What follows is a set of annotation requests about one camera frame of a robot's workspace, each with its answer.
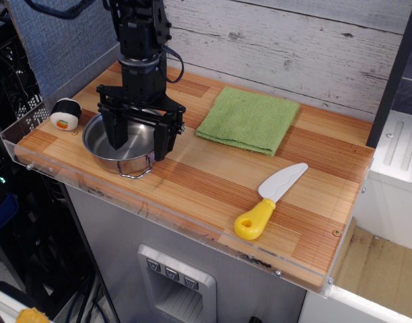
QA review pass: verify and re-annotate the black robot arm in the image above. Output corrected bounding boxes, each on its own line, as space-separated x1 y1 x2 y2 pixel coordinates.
96 1 186 161

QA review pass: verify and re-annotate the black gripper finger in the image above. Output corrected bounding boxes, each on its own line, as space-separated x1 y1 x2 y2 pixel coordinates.
100 104 128 149
153 112 184 161

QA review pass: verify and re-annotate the black right shelf post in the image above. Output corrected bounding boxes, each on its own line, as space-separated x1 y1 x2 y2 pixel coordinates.
366 10 412 148

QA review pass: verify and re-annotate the yellow handled toy knife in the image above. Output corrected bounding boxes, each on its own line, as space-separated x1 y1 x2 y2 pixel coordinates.
234 163 308 241

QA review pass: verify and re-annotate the black plastic crate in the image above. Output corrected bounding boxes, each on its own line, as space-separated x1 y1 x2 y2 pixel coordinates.
0 34 42 122

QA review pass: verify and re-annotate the clear acrylic table guard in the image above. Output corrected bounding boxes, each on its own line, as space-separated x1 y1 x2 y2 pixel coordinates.
1 101 373 293

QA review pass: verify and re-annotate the yellow object bottom left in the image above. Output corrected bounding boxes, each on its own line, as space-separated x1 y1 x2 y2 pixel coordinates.
15 308 50 323

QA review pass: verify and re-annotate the plush sushi roll toy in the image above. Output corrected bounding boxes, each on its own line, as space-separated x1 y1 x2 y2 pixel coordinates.
50 98 82 131

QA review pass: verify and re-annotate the white toy sink unit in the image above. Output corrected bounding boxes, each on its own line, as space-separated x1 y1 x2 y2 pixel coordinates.
300 111 412 322

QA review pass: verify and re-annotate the metal pot with handles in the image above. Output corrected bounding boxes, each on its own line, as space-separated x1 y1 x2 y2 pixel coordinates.
83 114 155 179

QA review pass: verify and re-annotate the silver toy fridge dispenser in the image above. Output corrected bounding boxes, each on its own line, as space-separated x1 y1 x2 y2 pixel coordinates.
137 244 217 322

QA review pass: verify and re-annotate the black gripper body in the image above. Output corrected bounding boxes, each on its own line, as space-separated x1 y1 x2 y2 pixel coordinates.
96 59 186 126

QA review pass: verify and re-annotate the green cloth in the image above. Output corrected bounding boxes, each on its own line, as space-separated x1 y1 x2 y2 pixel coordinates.
196 87 300 157

